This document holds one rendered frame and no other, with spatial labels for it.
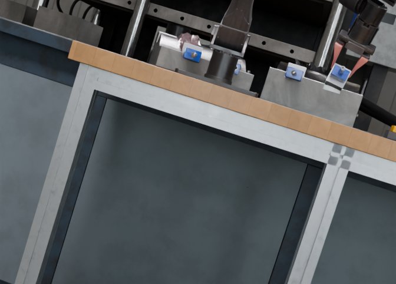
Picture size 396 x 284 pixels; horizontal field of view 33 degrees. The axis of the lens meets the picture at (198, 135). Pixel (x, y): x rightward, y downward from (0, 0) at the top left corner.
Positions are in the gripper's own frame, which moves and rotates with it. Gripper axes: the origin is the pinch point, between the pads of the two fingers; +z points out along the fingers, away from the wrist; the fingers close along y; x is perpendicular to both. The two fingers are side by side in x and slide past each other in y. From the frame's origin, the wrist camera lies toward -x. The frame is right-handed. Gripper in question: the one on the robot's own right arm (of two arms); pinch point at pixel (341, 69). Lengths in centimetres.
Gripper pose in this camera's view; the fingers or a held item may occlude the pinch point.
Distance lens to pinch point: 182.6
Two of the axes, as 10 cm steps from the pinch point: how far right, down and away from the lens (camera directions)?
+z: -3.8, 8.2, 4.3
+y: -8.7, -4.7, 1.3
